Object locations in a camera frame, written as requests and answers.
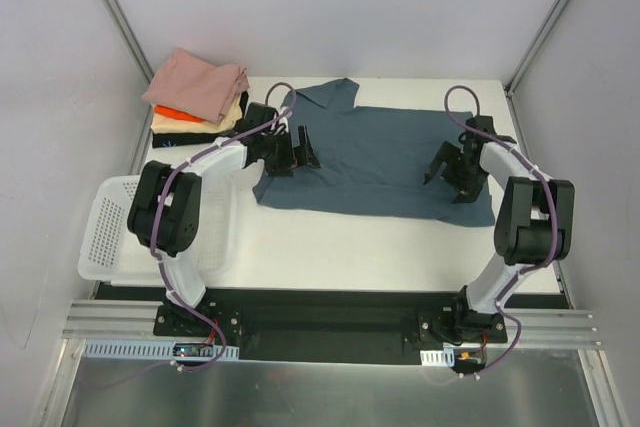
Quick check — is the teal blue t-shirt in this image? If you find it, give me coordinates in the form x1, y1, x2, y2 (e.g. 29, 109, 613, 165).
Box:
253, 78, 495, 228

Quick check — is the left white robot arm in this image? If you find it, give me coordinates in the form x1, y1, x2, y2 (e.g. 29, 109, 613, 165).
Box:
127, 102, 321, 336

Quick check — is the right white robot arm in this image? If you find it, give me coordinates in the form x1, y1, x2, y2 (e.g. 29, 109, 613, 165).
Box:
424, 115, 575, 344

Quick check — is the folded pink t-shirt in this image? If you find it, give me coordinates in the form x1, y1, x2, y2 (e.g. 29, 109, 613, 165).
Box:
141, 48, 249, 124

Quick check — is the folded orange t-shirt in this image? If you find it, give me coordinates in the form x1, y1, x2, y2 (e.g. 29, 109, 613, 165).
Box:
154, 105, 203, 123

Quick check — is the folded cream t-shirt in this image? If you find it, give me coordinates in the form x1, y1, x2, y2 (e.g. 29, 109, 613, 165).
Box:
151, 95, 243, 134

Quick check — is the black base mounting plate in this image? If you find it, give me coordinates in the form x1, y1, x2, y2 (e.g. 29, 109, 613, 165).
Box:
94, 282, 571, 366

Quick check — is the white perforated plastic basket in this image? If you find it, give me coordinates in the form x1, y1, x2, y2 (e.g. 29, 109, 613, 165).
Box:
78, 175, 238, 287

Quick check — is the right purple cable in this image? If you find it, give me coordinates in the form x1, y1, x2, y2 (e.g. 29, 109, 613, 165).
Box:
422, 85, 561, 383

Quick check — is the purple cable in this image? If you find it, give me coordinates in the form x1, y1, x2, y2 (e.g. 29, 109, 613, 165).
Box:
149, 81, 301, 373
422, 85, 561, 383

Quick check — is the left aluminium frame post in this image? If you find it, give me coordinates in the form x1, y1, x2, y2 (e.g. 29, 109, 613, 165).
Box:
101, 0, 154, 83

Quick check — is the aluminium frame post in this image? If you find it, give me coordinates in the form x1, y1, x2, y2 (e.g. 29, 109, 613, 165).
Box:
505, 0, 572, 98
101, 0, 154, 83

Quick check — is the right white cable duct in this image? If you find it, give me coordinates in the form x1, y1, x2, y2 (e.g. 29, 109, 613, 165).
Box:
419, 348, 486, 368

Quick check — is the white cable duct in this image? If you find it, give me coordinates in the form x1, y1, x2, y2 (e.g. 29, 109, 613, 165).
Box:
419, 348, 486, 368
84, 340, 240, 362

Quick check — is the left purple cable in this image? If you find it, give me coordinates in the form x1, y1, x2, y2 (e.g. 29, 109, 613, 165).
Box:
149, 81, 301, 373

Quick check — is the right aluminium frame post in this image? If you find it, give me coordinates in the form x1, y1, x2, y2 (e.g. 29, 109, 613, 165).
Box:
505, 0, 572, 98

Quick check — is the horizontal aluminium rail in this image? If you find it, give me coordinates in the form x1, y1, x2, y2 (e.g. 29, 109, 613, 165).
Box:
61, 299, 604, 350

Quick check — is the left white cable duct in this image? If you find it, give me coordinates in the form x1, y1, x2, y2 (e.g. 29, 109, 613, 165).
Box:
84, 340, 240, 362

